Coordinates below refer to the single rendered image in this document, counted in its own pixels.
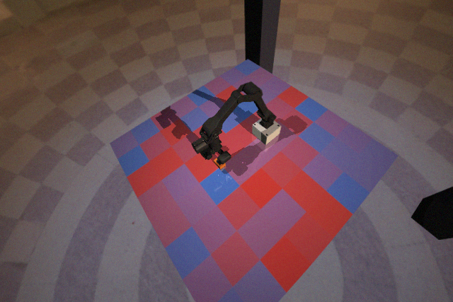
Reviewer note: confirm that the orange block with dark square face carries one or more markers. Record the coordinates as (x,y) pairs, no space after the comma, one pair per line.
(220,166)

